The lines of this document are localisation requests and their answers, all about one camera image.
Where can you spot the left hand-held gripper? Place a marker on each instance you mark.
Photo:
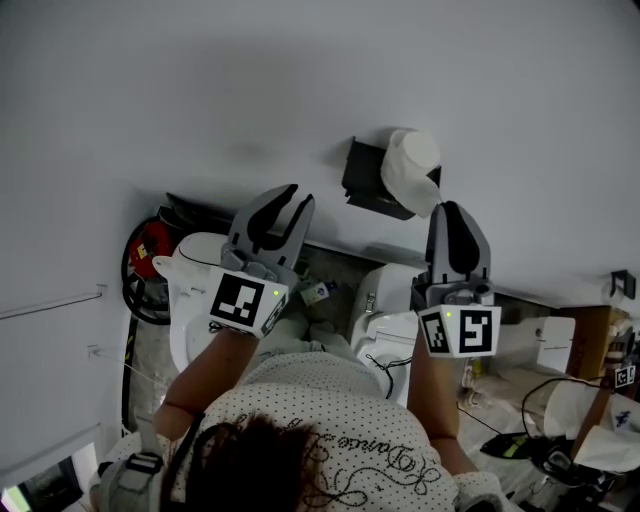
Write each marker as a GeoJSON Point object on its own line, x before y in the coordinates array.
{"type": "Point", "coordinates": [237, 302]}

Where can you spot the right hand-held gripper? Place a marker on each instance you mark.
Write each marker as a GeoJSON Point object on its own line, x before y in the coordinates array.
{"type": "Point", "coordinates": [475, 330]}

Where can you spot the white toilet paper roll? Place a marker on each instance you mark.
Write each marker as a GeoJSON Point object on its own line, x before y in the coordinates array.
{"type": "Point", "coordinates": [410, 170]}

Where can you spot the person's right forearm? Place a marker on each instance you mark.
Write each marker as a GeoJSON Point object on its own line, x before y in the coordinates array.
{"type": "Point", "coordinates": [432, 395]}

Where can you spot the another person's forearm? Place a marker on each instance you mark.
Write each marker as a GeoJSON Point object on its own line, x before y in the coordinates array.
{"type": "Point", "coordinates": [592, 420]}

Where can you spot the person's left forearm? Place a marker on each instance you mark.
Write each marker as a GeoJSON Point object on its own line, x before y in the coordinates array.
{"type": "Point", "coordinates": [200, 385]}

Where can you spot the small green white box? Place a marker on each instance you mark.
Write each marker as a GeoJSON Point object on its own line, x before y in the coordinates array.
{"type": "Point", "coordinates": [303, 270]}

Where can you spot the person's grey trousers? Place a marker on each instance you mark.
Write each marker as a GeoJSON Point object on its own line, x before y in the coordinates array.
{"type": "Point", "coordinates": [300, 335]}

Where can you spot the red vacuum cleaner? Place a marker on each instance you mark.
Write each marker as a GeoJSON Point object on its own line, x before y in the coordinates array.
{"type": "Point", "coordinates": [152, 245]}

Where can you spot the white sneaker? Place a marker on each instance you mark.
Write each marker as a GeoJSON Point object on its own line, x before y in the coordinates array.
{"type": "Point", "coordinates": [471, 382]}

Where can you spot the white cabinet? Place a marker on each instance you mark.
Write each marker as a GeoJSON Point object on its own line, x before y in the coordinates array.
{"type": "Point", "coordinates": [555, 345]}

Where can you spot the brown wooden cabinet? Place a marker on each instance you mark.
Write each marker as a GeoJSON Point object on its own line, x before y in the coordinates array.
{"type": "Point", "coordinates": [587, 340]}

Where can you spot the beige crumpled floor sheet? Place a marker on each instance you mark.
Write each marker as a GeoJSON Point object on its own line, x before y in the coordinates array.
{"type": "Point", "coordinates": [495, 415]}

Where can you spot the person's white dotted shirt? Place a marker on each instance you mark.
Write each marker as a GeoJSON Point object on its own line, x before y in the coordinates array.
{"type": "Point", "coordinates": [350, 415]}

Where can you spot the black round device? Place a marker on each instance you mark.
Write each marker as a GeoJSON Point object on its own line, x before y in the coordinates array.
{"type": "Point", "coordinates": [557, 462]}

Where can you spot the dark framed window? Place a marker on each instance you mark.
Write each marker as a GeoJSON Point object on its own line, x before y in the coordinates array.
{"type": "Point", "coordinates": [45, 487]}

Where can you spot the black wall paper holder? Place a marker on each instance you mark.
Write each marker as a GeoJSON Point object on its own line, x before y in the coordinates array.
{"type": "Point", "coordinates": [362, 170]}

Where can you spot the white wall socket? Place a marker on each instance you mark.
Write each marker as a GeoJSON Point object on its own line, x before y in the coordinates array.
{"type": "Point", "coordinates": [95, 352]}

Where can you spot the white wall rail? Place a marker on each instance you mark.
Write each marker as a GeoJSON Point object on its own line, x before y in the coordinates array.
{"type": "Point", "coordinates": [50, 302]}

